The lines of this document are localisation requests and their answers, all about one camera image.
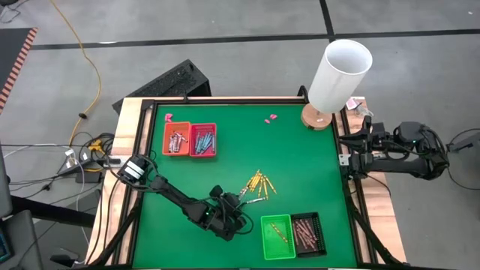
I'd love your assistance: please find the red plastic basket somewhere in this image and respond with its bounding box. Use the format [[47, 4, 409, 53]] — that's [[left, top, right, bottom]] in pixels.
[[188, 122, 218, 158]]

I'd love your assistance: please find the orange plastic basket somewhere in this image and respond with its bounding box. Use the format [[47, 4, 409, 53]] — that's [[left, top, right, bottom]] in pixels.
[[162, 121, 193, 157]]

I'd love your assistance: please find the yellow cable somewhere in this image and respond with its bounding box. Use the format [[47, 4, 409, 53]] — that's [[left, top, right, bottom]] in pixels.
[[49, 0, 103, 147]]

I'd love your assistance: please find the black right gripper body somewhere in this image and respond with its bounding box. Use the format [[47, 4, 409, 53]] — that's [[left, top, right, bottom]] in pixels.
[[358, 115, 393, 153]]

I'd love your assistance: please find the green plastic basket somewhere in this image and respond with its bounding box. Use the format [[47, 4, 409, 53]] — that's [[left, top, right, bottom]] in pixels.
[[259, 214, 297, 261]]

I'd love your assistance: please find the white lamp with wooden base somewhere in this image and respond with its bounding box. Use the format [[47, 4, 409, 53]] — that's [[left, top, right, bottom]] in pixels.
[[300, 38, 374, 132]]

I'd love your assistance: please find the green table mat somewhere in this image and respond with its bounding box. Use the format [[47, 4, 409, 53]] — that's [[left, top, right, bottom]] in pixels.
[[131, 103, 359, 269]]

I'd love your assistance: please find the black floor stand with cable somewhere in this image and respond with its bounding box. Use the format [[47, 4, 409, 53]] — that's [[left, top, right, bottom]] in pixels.
[[445, 127, 480, 191]]

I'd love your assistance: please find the black power brick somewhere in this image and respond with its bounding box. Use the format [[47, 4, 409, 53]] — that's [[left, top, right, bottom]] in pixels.
[[76, 170, 103, 184]]

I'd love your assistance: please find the black floor beam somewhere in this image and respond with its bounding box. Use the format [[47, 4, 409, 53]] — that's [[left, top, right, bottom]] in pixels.
[[10, 193, 97, 229]]

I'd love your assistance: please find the black perforated computer case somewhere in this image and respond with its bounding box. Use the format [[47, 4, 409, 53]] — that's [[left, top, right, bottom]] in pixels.
[[112, 58, 212, 115]]

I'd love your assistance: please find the grey upright panel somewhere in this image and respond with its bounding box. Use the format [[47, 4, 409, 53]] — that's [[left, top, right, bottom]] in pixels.
[[0, 141, 14, 219]]

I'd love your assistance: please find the black mat orange striped edge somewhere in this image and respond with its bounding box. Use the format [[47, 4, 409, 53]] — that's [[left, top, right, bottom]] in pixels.
[[0, 26, 40, 116]]

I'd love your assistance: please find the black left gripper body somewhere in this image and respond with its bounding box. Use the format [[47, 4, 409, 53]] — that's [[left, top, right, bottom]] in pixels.
[[204, 194, 254, 242]]

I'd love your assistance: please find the black plastic basket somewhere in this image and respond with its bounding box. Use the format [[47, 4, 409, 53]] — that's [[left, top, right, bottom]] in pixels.
[[289, 211, 327, 259]]

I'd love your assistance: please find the clear plastic wrapper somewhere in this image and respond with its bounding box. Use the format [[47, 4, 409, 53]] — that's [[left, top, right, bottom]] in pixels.
[[355, 104, 375, 120]]

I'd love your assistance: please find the grey equipment cart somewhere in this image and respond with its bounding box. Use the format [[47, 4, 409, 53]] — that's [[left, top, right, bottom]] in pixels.
[[0, 208, 44, 270]]

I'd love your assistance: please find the black power strip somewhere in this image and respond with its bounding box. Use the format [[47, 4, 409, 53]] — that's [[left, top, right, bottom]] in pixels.
[[97, 157, 123, 168]]

